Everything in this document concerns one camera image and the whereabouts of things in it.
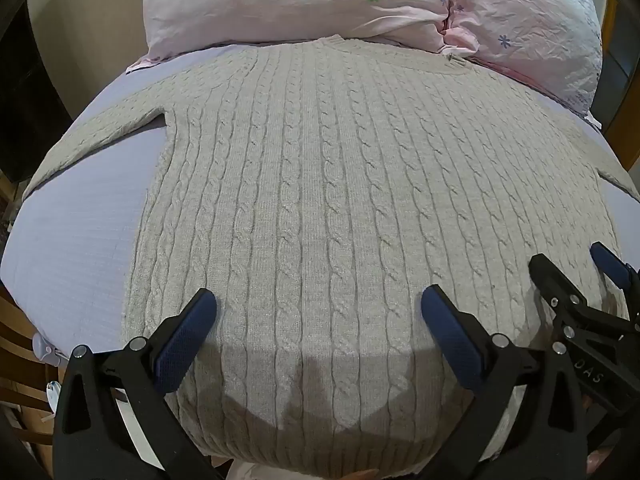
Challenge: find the lavender bed sheet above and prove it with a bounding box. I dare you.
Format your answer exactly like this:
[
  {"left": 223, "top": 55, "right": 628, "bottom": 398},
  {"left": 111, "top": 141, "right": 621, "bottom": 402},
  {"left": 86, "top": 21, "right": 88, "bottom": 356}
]
[{"left": 0, "top": 42, "right": 640, "bottom": 361}]

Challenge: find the grey cable-knit sweater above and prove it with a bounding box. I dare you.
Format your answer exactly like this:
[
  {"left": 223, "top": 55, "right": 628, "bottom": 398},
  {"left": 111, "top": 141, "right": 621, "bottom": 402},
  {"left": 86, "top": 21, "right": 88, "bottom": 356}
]
[{"left": 22, "top": 35, "right": 632, "bottom": 463}]

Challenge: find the pink floral pillow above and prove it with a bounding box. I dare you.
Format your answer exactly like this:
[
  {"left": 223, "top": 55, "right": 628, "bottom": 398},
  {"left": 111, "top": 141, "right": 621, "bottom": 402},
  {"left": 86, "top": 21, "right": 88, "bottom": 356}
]
[
  {"left": 142, "top": 0, "right": 458, "bottom": 58},
  {"left": 445, "top": 0, "right": 604, "bottom": 118}
]

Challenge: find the dark cabinet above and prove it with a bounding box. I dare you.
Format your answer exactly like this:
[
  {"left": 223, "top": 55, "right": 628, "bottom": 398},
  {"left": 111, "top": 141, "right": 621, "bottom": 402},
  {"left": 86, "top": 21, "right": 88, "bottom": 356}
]
[{"left": 0, "top": 5, "right": 76, "bottom": 183}]

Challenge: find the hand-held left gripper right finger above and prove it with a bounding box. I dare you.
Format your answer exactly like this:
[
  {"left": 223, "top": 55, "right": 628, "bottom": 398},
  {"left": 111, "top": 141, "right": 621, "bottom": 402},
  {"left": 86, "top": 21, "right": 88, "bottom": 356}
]
[{"left": 421, "top": 284, "right": 590, "bottom": 480}]

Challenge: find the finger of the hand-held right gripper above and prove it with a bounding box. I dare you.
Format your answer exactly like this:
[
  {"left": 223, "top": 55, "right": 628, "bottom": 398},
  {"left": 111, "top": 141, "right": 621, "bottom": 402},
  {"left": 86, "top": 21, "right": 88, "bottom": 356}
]
[
  {"left": 529, "top": 253, "right": 593, "bottom": 346},
  {"left": 589, "top": 241, "right": 640, "bottom": 293}
]

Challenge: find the wooden chair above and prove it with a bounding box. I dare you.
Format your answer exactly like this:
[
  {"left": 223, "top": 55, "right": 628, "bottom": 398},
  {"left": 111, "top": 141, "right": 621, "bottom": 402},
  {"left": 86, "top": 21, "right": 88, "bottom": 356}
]
[{"left": 0, "top": 280, "right": 66, "bottom": 441}]

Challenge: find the wooden headboard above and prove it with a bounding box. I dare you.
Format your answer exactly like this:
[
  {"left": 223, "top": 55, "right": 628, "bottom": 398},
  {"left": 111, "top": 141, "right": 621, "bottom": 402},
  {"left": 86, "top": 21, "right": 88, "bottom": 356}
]
[{"left": 592, "top": 0, "right": 640, "bottom": 176}]

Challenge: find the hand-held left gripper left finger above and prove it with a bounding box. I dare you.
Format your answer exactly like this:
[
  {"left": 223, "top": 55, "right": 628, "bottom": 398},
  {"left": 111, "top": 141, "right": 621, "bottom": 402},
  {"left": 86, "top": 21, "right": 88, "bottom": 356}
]
[{"left": 52, "top": 288, "right": 219, "bottom": 480}]

